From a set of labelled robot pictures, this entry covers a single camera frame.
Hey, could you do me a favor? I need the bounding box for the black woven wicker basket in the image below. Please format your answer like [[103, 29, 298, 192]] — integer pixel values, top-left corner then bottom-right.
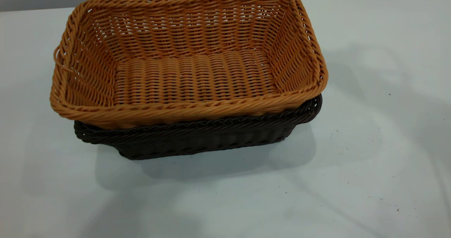
[[74, 94, 323, 160]]

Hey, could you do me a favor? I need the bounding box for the orange woven wicker basket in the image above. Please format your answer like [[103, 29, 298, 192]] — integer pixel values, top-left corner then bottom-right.
[[50, 0, 329, 130]]

